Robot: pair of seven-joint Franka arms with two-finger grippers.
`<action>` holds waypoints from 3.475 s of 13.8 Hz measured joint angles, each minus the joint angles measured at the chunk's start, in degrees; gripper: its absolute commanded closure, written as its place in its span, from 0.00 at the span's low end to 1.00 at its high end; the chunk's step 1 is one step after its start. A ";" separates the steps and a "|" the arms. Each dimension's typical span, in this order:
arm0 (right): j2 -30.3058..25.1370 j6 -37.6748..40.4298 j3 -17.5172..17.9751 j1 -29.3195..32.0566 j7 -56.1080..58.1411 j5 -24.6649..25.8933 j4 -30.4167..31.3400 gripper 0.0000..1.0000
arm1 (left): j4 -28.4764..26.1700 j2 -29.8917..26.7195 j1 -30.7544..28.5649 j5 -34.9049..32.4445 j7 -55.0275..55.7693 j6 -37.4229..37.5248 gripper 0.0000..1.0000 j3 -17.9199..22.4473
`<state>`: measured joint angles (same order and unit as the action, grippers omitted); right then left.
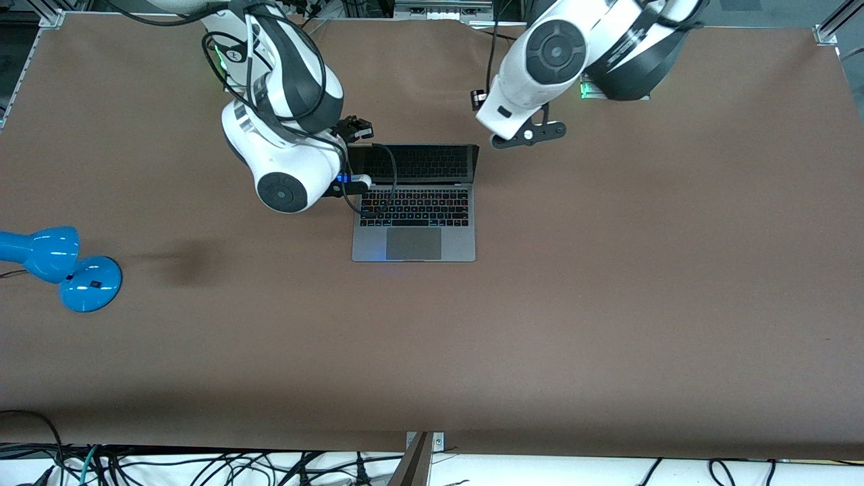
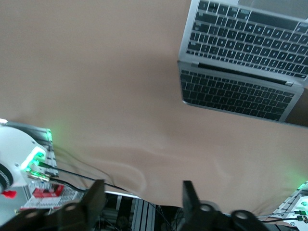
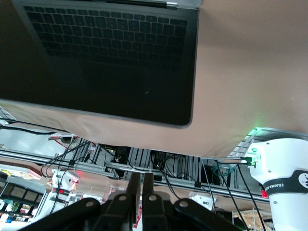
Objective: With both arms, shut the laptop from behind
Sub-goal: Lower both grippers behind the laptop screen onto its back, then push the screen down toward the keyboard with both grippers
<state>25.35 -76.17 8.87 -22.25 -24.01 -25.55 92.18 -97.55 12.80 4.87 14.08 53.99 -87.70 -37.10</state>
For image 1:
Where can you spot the small metal table bracket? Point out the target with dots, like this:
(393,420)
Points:
(439,442)

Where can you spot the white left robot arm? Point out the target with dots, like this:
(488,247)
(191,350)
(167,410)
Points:
(557,47)

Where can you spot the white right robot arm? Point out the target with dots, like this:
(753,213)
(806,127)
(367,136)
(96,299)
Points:
(283,162)

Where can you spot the aluminium table side rail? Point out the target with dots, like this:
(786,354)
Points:
(17,77)

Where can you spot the grey laptop computer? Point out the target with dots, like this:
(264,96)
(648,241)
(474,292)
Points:
(432,243)

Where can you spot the dark metal post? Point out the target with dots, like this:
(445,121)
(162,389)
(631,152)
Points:
(412,466)

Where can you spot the brown table cover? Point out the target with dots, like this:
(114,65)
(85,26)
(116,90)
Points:
(540,337)

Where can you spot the aluminium corner bracket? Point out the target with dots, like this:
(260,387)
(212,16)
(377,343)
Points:
(51,19)
(826,35)

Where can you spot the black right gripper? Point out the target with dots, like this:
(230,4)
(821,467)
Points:
(352,127)

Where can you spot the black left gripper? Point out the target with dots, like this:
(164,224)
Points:
(478,99)

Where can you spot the aluminium frame rail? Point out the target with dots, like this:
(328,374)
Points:
(442,10)

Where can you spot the blue desk lamp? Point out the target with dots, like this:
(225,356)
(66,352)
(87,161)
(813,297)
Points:
(84,283)

